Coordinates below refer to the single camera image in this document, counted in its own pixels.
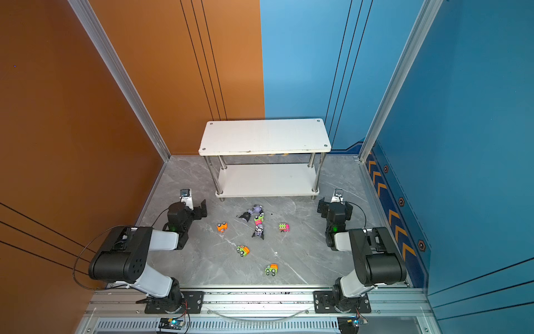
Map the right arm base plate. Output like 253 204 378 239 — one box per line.
313 291 372 314

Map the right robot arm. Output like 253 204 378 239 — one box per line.
317 198 407 313

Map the green orange toy truck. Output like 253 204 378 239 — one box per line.
265 264 278 276

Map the right circuit board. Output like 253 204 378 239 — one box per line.
337 316 369 334

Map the aluminium corner post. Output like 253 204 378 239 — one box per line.
359 0 443 164
68 0 171 163

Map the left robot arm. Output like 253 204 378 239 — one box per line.
88 200 208 314

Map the black purple Kuromi figure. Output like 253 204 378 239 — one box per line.
252 223 264 239

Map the orange green toy car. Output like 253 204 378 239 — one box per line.
236 245 250 257

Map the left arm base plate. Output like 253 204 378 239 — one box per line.
144 291 204 315

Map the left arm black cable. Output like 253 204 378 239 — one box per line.
72 225 126 292

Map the purple black figure toy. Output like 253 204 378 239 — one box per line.
239 205 263 222

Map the white two-tier shelf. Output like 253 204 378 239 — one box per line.
199 118 332 200

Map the left circuit board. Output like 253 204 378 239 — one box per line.
158 317 187 333

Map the right aluminium corner post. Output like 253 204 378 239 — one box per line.
359 0 443 164

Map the left aluminium corner post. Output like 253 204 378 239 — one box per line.
68 0 171 163

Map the circuit board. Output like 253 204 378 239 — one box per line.
158 317 187 333
337 316 369 334

